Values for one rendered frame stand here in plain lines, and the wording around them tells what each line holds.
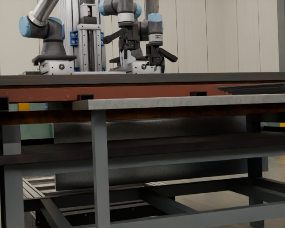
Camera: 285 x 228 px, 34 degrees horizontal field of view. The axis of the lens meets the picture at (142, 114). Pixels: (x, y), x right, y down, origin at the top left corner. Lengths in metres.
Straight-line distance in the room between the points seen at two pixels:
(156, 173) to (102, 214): 1.14
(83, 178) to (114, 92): 0.89
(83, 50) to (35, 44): 9.39
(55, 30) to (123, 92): 1.13
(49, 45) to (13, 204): 1.29
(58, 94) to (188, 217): 0.70
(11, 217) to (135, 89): 0.63
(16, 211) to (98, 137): 0.42
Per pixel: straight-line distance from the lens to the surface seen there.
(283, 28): 11.77
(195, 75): 1.82
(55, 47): 2.74
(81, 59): 2.89
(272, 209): 2.06
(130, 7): 2.12
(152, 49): 2.41
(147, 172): 2.59
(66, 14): 3.00
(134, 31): 2.13
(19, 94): 1.65
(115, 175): 2.54
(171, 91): 1.78
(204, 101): 1.48
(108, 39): 2.08
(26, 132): 12.10
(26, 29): 2.67
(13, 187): 1.67
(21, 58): 12.16
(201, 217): 1.89
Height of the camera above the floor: 0.72
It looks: 1 degrees down
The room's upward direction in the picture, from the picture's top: 2 degrees counter-clockwise
